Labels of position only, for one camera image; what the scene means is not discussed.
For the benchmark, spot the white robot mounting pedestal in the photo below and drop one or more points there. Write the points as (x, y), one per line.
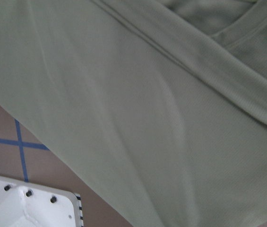
(25, 204)

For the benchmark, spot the sage green long-sleeve shirt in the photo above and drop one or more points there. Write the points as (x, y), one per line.
(159, 106)

